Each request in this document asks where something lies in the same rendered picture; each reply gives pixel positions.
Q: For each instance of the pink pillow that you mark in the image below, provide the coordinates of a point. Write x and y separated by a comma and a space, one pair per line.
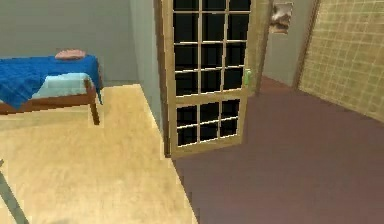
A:
70, 54

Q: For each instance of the blue bed blanket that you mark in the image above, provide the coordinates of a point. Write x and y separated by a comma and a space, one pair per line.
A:
23, 75

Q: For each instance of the brown wooden bed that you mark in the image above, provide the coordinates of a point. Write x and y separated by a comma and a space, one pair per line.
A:
93, 100

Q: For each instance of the wooden glass-paned room door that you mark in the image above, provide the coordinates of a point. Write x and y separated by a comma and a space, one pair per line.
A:
206, 76

